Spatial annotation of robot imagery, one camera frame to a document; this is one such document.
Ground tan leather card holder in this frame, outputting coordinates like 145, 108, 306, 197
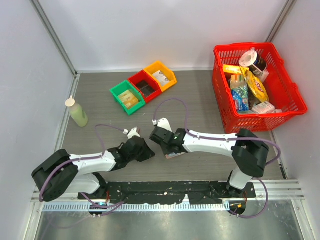
165, 152, 185, 159

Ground grey patterned card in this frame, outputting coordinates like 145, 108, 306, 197
159, 75, 170, 86
152, 70, 165, 80

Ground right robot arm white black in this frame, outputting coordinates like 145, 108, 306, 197
149, 126, 269, 198

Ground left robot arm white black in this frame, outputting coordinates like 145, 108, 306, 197
31, 136, 156, 202

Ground yellow cards in green bin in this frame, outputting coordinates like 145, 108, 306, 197
118, 90, 139, 109

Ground black cards in red bin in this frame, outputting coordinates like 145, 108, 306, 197
136, 80, 155, 97

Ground green storage bin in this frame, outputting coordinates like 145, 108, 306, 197
109, 80, 146, 116

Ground green liquid squeeze bottle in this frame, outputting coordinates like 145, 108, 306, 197
65, 95, 89, 128

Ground red storage bin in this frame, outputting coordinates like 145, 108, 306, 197
128, 70, 162, 104

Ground yellow storage bin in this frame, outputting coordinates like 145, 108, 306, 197
143, 61, 177, 92

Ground blue snack bag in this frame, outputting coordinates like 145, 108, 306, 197
229, 74, 249, 112

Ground yellow snack packet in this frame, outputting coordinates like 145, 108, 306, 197
222, 64, 250, 75

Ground red plastic shopping basket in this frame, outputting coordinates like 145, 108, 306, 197
212, 42, 308, 134

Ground white small box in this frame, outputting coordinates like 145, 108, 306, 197
251, 101, 276, 114

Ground yellow chips bag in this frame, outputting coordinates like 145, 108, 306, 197
245, 70, 269, 103

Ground dark labelled can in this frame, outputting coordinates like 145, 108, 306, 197
249, 52, 267, 76

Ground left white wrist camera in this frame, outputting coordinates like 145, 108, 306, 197
123, 127, 140, 139

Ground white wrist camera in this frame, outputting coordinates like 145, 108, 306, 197
152, 118, 172, 132
123, 127, 140, 139

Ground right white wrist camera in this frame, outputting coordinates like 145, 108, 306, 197
152, 118, 172, 132

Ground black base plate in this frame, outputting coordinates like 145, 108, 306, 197
88, 181, 256, 205

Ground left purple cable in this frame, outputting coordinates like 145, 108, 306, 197
38, 124, 130, 216

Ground white slotted cable duct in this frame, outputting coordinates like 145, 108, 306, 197
42, 201, 230, 212

